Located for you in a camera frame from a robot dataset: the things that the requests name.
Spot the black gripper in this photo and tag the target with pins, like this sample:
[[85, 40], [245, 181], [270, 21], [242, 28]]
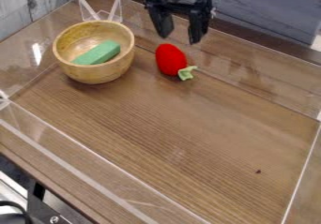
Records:
[[196, 9]]

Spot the red felt strawberry toy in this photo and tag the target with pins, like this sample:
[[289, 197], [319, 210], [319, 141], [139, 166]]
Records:
[[171, 62]]

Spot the green rectangular block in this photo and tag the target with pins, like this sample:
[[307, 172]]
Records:
[[101, 53]]

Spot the grey blue sofa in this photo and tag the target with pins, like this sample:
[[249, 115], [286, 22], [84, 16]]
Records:
[[293, 19]]

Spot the black metal table bracket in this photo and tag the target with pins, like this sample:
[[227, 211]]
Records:
[[41, 214]]

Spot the light brown wooden bowl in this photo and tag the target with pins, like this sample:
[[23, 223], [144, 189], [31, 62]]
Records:
[[81, 37]]

